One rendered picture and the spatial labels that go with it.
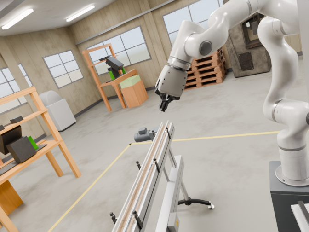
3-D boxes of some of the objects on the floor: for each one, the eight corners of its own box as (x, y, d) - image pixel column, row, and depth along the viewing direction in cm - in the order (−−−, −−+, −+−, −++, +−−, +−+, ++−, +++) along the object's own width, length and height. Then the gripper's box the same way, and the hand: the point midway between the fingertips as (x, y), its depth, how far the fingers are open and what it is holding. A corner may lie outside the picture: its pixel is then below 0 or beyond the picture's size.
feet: (214, 210, 218) (211, 199, 213) (168, 213, 234) (163, 204, 230) (214, 204, 225) (211, 193, 220) (169, 208, 241) (165, 198, 237)
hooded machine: (66, 124, 795) (48, 89, 752) (77, 122, 763) (60, 86, 720) (51, 133, 740) (31, 97, 697) (63, 131, 708) (42, 93, 665)
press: (282, 60, 605) (267, -39, 526) (284, 71, 519) (267, -45, 441) (235, 71, 669) (216, -16, 591) (231, 82, 584) (208, -18, 505)
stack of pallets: (229, 72, 680) (221, 41, 648) (224, 82, 603) (215, 47, 571) (187, 82, 752) (179, 54, 720) (178, 92, 675) (168, 60, 644)
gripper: (163, 60, 74) (146, 109, 79) (199, 73, 80) (181, 118, 85) (157, 57, 81) (141, 102, 86) (191, 69, 86) (174, 111, 91)
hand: (163, 106), depth 85 cm, fingers closed
